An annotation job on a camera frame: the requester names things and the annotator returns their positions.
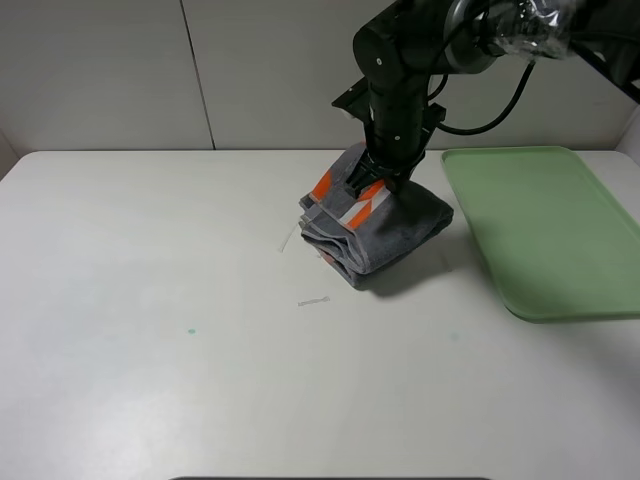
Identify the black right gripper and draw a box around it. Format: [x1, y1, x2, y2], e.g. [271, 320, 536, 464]
[332, 79, 445, 198]

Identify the light green plastic tray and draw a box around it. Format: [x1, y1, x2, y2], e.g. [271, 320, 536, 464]
[442, 147, 639, 323]

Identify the grey towel with orange stripes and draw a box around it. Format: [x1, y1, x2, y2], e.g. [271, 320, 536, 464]
[299, 143, 454, 288]

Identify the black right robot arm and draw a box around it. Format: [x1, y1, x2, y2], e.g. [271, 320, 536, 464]
[333, 1, 639, 198]

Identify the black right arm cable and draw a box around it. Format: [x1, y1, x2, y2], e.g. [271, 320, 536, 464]
[424, 57, 537, 136]

